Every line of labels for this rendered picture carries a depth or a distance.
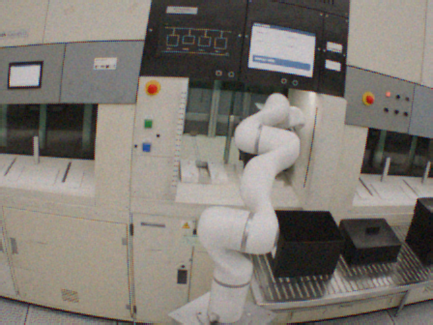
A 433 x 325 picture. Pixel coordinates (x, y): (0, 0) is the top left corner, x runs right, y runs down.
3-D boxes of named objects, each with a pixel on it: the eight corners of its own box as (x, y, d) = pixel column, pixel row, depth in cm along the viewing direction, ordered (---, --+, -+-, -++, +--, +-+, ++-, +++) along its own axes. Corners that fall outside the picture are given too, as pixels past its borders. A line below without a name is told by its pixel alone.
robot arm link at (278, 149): (217, 254, 142) (271, 264, 139) (217, 230, 134) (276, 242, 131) (256, 142, 177) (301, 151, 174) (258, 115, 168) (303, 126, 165)
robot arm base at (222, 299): (229, 338, 142) (238, 301, 135) (186, 314, 152) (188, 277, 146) (261, 314, 156) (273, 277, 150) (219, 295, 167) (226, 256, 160)
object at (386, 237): (349, 267, 190) (358, 243, 185) (333, 236, 217) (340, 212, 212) (397, 262, 194) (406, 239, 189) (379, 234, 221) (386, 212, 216)
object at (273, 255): (263, 245, 207) (271, 209, 200) (320, 243, 210) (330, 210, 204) (273, 278, 181) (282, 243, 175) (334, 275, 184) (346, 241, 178)
